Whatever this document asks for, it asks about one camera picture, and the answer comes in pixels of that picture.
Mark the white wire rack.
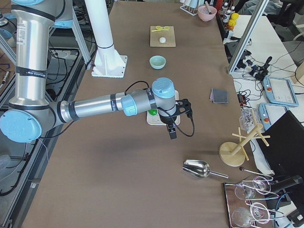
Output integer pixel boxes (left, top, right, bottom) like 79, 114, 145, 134
180, 0, 199, 16

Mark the wooden cutting board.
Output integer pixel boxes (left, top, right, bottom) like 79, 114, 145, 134
150, 26, 176, 48

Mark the pink bowl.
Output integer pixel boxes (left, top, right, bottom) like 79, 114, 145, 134
198, 5, 218, 21

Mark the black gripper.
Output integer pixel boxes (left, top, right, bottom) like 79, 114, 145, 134
158, 109, 180, 140

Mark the wooden cup tree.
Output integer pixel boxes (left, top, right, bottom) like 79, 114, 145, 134
218, 108, 270, 167

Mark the wine glass rack tray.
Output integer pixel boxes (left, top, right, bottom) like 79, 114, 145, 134
223, 176, 285, 228

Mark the teach pendant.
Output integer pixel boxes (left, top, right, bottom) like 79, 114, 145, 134
258, 103, 289, 131
263, 76, 299, 107

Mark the mint green bowl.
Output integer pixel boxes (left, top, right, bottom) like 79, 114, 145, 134
149, 56, 166, 70

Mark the grey folded cloth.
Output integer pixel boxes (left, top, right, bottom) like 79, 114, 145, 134
209, 88, 228, 104

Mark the metal scoop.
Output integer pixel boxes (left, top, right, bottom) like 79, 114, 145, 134
182, 159, 229, 179

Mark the yellow plastic knife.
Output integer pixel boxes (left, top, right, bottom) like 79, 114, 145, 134
151, 29, 168, 32

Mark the black monitor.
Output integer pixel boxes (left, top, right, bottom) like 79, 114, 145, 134
257, 111, 304, 177

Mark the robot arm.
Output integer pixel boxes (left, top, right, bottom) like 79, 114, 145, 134
0, 0, 180, 143

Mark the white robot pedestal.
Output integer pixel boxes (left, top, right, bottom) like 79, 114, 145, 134
85, 0, 127, 78

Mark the aluminium frame post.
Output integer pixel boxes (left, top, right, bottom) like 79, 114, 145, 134
227, 0, 269, 75

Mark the green lime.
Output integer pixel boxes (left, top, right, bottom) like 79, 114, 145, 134
148, 109, 158, 116

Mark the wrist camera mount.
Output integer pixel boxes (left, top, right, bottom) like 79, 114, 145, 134
175, 99, 193, 118

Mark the cream rabbit tray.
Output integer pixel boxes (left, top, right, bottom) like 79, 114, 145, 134
146, 90, 179, 126

